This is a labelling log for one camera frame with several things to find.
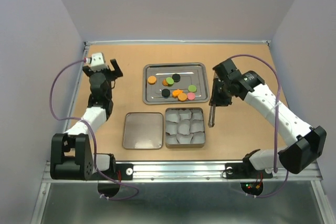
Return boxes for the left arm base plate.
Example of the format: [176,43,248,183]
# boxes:
[110,163,134,182]

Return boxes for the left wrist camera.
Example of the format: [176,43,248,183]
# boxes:
[87,52,107,72]

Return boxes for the orange round cookie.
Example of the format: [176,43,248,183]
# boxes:
[147,76,157,85]

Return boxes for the square tin lid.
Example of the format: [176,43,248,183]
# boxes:
[123,112,164,150]

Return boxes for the silver metal tray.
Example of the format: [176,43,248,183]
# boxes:
[142,62,210,105]

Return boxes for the aluminium front rail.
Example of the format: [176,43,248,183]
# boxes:
[43,158,322,183]

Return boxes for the pink round cookie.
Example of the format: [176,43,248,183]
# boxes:
[187,92,196,101]

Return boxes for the metal tongs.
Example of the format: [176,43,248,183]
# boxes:
[207,77,219,128]

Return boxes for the orange waffle cookie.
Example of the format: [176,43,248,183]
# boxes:
[177,92,188,102]

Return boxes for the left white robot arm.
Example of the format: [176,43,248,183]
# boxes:
[50,53,123,180]

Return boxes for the black sandwich cookie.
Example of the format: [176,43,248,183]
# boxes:
[161,89,171,98]

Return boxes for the orange fish cookie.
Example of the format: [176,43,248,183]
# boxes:
[172,89,183,98]

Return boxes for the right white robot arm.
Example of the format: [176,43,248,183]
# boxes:
[208,57,327,177]

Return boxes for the green round cookie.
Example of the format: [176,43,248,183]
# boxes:
[188,84,197,92]
[165,77,174,86]

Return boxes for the black round cookie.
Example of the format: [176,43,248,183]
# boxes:
[172,73,181,82]

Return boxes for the square cookie tin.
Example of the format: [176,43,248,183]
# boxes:
[164,108,206,149]

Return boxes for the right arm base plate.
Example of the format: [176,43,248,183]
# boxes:
[222,162,273,179]

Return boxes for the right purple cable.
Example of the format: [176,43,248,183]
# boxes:
[228,54,289,198]

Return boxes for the brown flower cookie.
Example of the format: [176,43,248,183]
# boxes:
[162,79,168,86]

